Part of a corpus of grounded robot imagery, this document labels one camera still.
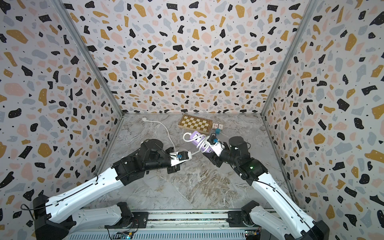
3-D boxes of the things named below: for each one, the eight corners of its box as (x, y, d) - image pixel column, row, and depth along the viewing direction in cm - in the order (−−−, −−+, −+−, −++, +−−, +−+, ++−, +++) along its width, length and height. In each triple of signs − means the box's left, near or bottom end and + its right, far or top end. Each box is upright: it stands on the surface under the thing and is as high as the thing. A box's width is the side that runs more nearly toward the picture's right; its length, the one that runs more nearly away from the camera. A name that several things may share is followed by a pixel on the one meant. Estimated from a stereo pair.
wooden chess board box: (178, 127, 116) (177, 124, 113) (183, 116, 123) (183, 113, 121) (209, 134, 112) (210, 132, 109) (213, 123, 119) (213, 120, 117)
